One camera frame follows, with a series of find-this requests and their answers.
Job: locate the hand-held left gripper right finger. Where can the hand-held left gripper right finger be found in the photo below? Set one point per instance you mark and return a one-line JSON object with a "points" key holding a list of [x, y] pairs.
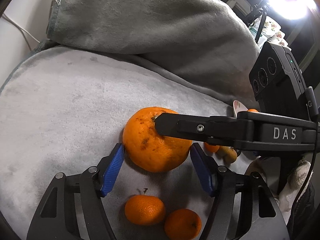
{"points": [[201, 170]]}

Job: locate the small brown fruit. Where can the small brown fruit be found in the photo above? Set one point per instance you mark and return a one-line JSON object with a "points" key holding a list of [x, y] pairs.
{"points": [[231, 156], [221, 151]]}

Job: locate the floral white plate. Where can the floral white plate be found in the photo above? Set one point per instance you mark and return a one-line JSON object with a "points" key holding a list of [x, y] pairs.
{"points": [[237, 107]]}

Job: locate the person's right hand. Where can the person's right hand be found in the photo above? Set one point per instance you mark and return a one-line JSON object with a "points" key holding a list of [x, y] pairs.
{"points": [[301, 177]]}

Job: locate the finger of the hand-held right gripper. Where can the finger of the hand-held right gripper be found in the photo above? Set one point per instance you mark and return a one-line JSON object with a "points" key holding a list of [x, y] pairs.
{"points": [[180, 127]]}

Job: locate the mandarin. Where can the mandarin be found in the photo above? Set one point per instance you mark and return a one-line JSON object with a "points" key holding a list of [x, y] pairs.
{"points": [[182, 225], [145, 211]]}

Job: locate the large orange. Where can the large orange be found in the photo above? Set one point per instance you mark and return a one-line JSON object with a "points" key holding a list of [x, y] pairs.
{"points": [[145, 152]]}

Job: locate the grey fleece blanket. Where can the grey fleece blanket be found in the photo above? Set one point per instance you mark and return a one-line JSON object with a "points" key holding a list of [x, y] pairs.
{"points": [[62, 105]]}

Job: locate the small orange kumquat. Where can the small orange kumquat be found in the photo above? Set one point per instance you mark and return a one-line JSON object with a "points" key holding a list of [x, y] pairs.
{"points": [[211, 148], [252, 110]]}

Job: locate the person's right forearm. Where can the person's right forearm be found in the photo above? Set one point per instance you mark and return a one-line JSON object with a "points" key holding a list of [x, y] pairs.
{"points": [[303, 220]]}

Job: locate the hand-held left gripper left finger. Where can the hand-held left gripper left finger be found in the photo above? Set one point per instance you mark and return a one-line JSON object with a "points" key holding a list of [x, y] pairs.
{"points": [[113, 170]]}

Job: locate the grey pillow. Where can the grey pillow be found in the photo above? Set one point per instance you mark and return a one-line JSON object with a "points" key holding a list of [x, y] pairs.
{"points": [[150, 30]]}

